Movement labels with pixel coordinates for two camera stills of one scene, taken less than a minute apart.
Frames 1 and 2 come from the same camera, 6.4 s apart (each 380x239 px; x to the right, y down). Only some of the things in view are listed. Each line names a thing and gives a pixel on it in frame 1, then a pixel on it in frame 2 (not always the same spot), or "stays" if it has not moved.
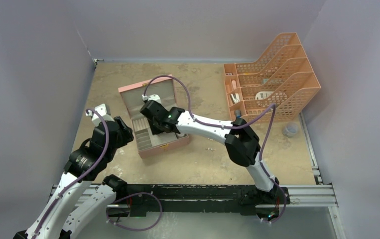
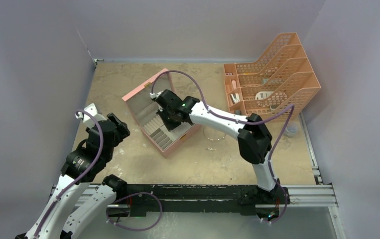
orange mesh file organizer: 282,76 stays
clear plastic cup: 291,130 stays
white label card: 262,95 stays
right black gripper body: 155,127 → 171,122
